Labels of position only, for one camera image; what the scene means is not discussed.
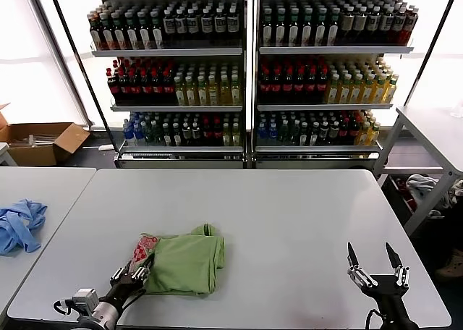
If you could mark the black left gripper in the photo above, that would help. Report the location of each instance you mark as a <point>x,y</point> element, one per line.
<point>123,290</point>

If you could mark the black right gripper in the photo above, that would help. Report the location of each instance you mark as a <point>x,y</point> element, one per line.
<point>387,297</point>

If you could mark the green polo shirt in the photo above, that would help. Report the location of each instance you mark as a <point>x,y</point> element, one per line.
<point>181,265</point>

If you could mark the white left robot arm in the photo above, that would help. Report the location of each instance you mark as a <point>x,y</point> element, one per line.
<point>103,313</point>

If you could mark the white grey clothes pile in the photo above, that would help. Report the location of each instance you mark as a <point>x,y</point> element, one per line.
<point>419,183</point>

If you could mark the tan brown shoe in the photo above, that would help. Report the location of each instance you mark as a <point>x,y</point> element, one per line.
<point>452,265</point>

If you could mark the pale crumpled garment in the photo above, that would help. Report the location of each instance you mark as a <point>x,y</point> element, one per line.
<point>457,192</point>

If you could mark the crumpled light blue garment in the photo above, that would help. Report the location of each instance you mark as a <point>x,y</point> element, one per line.
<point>18,228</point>

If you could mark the white floor power strip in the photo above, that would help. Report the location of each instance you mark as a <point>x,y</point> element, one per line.
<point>105,147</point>

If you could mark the small blue drink bottle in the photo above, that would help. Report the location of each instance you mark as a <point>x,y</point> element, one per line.
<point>273,134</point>
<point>137,134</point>
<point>261,134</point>
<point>127,134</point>

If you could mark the small green drink bottle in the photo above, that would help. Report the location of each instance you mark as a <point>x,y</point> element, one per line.
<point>294,134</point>
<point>284,134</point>
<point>148,134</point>
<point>157,134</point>

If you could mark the small dark white label bottle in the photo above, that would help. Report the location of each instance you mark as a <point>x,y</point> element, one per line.
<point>323,134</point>
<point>314,134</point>
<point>196,136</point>
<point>304,134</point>
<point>186,136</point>
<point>167,136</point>
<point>177,136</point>
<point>333,134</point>

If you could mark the small yellow drink bottle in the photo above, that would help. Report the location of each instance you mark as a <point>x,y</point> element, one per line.
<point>373,134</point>
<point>226,136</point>
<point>362,134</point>
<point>236,136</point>

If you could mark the open brown cardboard box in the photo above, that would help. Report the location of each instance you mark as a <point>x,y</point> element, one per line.
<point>65,142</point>

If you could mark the small red cap cola bottle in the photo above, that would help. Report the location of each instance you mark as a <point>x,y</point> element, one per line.
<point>353,131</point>
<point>207,134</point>
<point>217,134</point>
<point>343,132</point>

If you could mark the white tubes bundle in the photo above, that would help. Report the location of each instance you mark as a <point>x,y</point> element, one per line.
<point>40,140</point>

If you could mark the small white table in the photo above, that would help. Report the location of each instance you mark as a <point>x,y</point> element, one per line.
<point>5,152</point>

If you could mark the black slanted pole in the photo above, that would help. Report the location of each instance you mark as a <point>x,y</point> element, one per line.
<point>428,55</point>
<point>92,91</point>

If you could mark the grey drinks shelving unit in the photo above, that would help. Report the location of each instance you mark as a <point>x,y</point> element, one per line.
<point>325,50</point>
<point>162,52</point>

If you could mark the green cap white label bottle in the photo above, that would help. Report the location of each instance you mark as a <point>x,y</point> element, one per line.
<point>293,28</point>
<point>107,31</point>
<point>320,28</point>
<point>144,31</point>
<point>156,31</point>
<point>267,28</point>
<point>307,28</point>
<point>119,31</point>
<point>131,31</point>
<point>280,28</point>
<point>334,28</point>

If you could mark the orange cap white label bottle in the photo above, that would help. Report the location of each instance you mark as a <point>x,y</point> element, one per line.
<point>96,31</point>

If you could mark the dark bottle white square label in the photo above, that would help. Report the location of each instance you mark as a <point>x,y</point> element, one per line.
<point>232,24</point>
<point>399,22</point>
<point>387,22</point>
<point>193,24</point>
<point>207,24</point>
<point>374,22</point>
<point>181,24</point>
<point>169,24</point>
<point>220,24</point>

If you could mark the dark bottle beige label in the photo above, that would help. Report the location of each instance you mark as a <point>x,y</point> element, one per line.
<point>360,22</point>
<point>348,22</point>

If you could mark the red drink bottle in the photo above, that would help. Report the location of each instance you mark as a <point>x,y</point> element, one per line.
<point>412,22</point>

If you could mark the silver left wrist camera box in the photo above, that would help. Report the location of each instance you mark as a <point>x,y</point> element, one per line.
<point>85,296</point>

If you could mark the grey metal frame table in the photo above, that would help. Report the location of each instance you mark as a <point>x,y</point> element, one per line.
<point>430,127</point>

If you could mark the grey window frame post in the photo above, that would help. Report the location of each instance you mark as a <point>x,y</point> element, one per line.
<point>62,55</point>

